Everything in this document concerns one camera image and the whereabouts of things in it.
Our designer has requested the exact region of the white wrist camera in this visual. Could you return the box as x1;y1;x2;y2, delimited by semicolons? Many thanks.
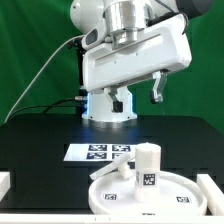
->
81;28;107;50

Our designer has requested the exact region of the white table base plate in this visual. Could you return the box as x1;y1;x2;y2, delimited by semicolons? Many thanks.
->
90;152;134;180

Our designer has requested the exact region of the white front rail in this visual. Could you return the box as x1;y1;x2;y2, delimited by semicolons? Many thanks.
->
0;214;224;224

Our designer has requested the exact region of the white marker sheet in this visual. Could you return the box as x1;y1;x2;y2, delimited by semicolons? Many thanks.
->
64;144;135;162

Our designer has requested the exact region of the black camera stand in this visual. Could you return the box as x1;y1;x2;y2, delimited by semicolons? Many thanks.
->
77;47;87;116

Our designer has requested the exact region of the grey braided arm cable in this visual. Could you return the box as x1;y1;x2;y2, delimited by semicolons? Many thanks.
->
146;0;191;36

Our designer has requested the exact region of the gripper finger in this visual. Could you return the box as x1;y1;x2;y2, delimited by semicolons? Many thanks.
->
104;87;123;113
150;71;167;104

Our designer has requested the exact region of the white round table top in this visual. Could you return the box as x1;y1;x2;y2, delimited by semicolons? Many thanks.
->
89;171;207;216

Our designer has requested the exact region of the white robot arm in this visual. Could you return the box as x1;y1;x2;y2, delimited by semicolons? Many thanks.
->
70;0;214;128

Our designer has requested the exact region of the black cable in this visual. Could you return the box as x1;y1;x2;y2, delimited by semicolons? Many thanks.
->
6;97;88;123

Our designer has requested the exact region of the white fence block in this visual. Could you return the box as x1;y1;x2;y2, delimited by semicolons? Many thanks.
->
196;174;224;216
0;172;11;201

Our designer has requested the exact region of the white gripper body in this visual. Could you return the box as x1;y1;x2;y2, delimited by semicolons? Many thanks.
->
83;14;192;92

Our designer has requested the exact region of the white left fence block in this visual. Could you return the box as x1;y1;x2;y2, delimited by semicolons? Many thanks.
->
0;172;11;201

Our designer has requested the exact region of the white right fence block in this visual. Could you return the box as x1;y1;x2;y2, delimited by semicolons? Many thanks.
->
196;174;224;216

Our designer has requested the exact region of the white cable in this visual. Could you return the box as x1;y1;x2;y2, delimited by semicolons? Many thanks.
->
3;34;84;124

